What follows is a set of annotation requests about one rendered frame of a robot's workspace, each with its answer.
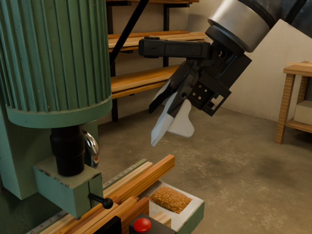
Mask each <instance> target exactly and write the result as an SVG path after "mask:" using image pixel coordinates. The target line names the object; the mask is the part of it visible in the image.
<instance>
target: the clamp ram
mask: <svg viewBox="0 0 312 234"><path fill-rule="evenodd" d="M93 234H122V226H121V218H120V217H118V216H116V215H115V216H114V217H113V218H112V219H110V220H109V221H108V222H106V223H105V224H104V225H103V226H102V227H100V228H99V229H98V230H97V231H95V232H94V233H93Z"/></svg>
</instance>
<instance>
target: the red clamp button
mask: <svg viewBox="0 0 312 234"><path fill-rule="evenodd" d="M150 228H151V223H150V221H149V220H148V219H145V218H140V219H137V220H136V221H135V222H134V229H135V230H136V231H137V232H140V233H144V232H147V231H149V230H150Z"/></svg>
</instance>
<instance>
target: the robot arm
mask: <svg viewBox="0 0 312 234"><path fill-rule="evenodd" d="M279 19H282V20H283V21H285V22H287V23H288V24H290V25H291V26H293V27H294V28H296V29H297V30H299V31H301V32H302V33H303V34H305V35H307V36H308V37H310V38H311V39H312V0H221V1H220V3H219V4H218V6H217V7H216V8H215V10H214V11H213V12H212V14H211V15H210V17H209V18H208V23H209V24H210V25H211V26H209V28H208V29H207V30H206V32H205V34H206V35H207V36H208V37H209V38H210V39H212V40H213V43H212V44H211V45H210V43H209V42H206V41H189V40H169V39H160V37H155V36H148V37H144V38H143V39H141V40H140V41H139V44H138V53H139V55H141V56H143V57H144V58H150V59H153V58H159V57H176V58H186V61H183V62H182V64H181V65H180V66H179V67H178V68H177V70H176V71H175V72H174V73H173V74H172V75H171V76H170V78H169V79H168V80H167V81H166V83H165V84H164V85H163V86H162V88H161V90H160V91H159V92H158V93H157V94H156V96H155V97H154V98H153V100H152V101H151V103H150V104H149V113H150V114H151V113H152V112H153V111H154V110H155V109H156V108H157V107H158V106H159V105H160V104H162V105H164V106H165V108H164V110H163V112H162V114H161V116H160V117H159V119H158V121H157V123H156V125H155V126H154V128H153V130H152V131H151V146H153V147H155V146H156V145H157V143H158V142H159V141H160V140H161V138H162V137H163V135H164V134H165V132H168V133H171V134H175V135H178V136H182V137H186V138H189V137H191V136H192V135H193V133H194V131H195V129H194V127H193V125H192V123H191V122H190V120H189V113H190V110H191V105H193V106H194V107H196V108H197V109H199V110H202V111H204V112H205V113H207V114H208V115H210V116H211V117H212V116H213V115H214V114H215V112H216V111H217V110H218V109H219V108H220V106H221V105H222V104H223V103H224V101H225V100H226V99H227V98H228V96H229V95H230V94H231V93H232V92H231V91H230V90H229V89H230V87H231V86H232V85H233V84H234V82H235V81H236V80H237V79H238V77H239V76H240V75H241V74H242V73H243V72H244V70H245V69H246V68H247V67H248V65H249V64H250V63H251V62H252V60H251V59H250V58H249V57H248V56H246V55H245V54H244V52H245V51H246V52H248V53H251V52H253V51H254V50H255V49H256V47H257V46H258V45H259V44H260V42H261V41H262V40H263V39H264V38H265V36H266V35H267V34H268V33H269V32H270V30H271V29H272V28H273V26H274V25H275V24H276V23H277V22H278V20H279ZM219 95H221V96H222V97H224V98H223V99H222V101H221V102H220V103H219V104H218V105H217V107H216V108H215V109H214V110H213V109H212V107H213V106H214V103H213V102H212V101H211V100H212V99H213V98H215V99H217V98H218V96H219Z"/></svg>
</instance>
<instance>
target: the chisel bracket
mask: <svg viewBox="0 0 312 234"><path fill-rule="evenodd" d="M32 169H33V173H34V179H35V183H36V188H37V192H38V193H40V194H41V195H43V196H44V197H45V198H47V199H48V200H50V201H52V202H53V203H54V204H56V205H57V206H59V207H60V208H62V209H63V210H64V211H66V212H67V213H69V214H70V215H72V216H73V217H75V218H79V217H80V216H82V215H83V214H85V213H86V212H88V211H89V210H90V209H92V208H93V207H95V206H96V205H98V204H99V202H97V201H95V200H93V199H91V198H88V194H89V193H93V194H95V195H98V196H100V197H102V198H104V194H103V184H102V173H101V172H100V171H98V170H96V169H94V168H92V167H90V166H88V165H86V164H85V165H84V170H83V171H82V172H81V173H79V174H77V175H72V176H63V175H60V174H59V173H58V169H57V164H56V157H55V156H54V155H53V156H51V157H48V158H46V159H44V160H42V161H39V162H37V163H35V164H33V165H32Z"/></svg>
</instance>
